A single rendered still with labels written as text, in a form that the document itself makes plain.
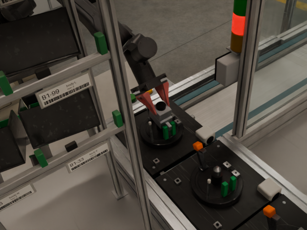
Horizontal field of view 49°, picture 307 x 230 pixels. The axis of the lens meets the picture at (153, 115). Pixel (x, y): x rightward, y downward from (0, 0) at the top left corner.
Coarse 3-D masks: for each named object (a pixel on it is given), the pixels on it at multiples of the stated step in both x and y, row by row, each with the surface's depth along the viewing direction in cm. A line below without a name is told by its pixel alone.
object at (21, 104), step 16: (80, 96) 61; (32, 112) 59; (48, 112) 60; (64, 112) 61; (80, 112) 62; (96, 112) 63; (32, 128) 60; (48, 128) 61; (64, 128) 62; (80, 128) 63; (32, 144) 61
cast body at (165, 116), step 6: (162, 102) 99; (156, 108) 98; (162, 108) 97; (168, 108) 99; (150, 114) 103; (162, 114) 97; (168, 114) 99; (156, 120) 101; (162, 120) 100; (168, 120) 100; (162, 126) 101; (168, 126) 100
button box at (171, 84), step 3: (162, 78) 130; (165, 78) 129; (168, 81) 128; (171, 84) 126; (174, 84) 126; (153, 90) 125; (135, 93) 125; (153, 93) 124; (156, 93) 124; (150, 96) 123; (132, 102) 121; (135, 102) 121; (138, 102) 121; (132, 105) 120
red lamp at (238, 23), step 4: (236, 16) 79; (240, 16) 79; (244, 16) 79; (236, 20) 80; (240, 20) 79; (244, 20) 79; (232, 24) 82; (236, 24) 81; (240, 24) 80; (232, 28) 83; (236, 28) 81; (240, 28) 81; (236, 32) 82; (240, 32) 81
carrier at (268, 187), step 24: (216, 144) 102; (192, 168) 96; (216, 168) 86; (240, 168) 95; (168, 192) 91; (192, 192) 90; (216, 192) 87; (240, 192) 87; (264, 192) 87; (192, 216) 85; (216, 216) 85; (240, 216) 84
